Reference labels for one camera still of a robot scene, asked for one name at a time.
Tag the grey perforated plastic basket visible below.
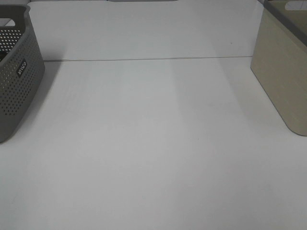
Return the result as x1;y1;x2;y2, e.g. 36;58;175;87
0;4;45;142

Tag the beige plastic storage bin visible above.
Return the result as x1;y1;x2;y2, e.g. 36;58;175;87
250;0;307;136

